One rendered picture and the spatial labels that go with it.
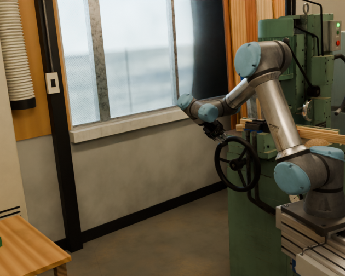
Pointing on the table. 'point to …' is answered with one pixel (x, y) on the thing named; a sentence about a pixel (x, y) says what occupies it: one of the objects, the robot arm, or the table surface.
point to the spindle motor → (266, 24)
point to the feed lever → (314, 91)
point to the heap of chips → (316, 143)
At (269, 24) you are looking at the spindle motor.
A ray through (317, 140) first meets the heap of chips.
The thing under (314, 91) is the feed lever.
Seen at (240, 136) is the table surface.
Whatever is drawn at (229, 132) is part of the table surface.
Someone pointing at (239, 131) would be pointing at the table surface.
